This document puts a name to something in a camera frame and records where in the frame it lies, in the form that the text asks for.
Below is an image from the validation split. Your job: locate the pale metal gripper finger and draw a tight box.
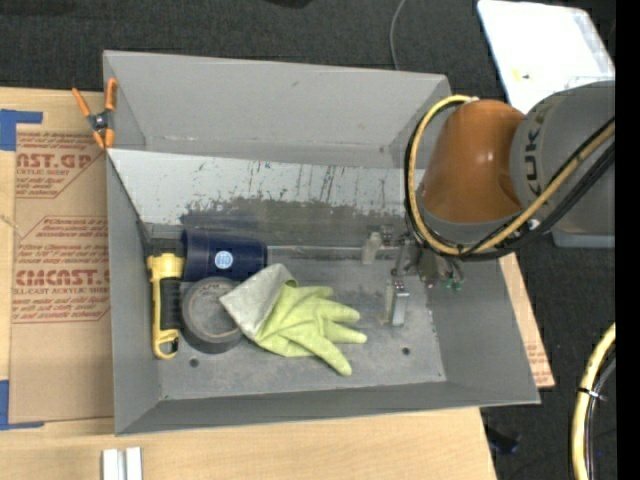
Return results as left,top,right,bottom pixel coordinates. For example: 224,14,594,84
382,279,412,327
361,224,396,265

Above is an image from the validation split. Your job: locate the yellow and black flashlight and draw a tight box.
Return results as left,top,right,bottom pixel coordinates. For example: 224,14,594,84
145,252,188,361

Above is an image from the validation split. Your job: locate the grey tape roll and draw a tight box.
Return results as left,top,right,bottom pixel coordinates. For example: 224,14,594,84
180,275,247,355

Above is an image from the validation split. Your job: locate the dark blue cylindrical can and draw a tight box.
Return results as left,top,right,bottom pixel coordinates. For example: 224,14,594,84
180,228,269,285

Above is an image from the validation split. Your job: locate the light green rubber glove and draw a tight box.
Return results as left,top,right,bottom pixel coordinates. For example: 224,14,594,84
218,262,369,378

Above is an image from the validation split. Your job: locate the grey metal bin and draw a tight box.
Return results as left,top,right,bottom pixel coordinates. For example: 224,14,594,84
102,50,543,437

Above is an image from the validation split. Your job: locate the brown cardboard board red print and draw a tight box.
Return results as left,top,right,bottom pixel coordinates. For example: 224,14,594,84
0,86,557,430

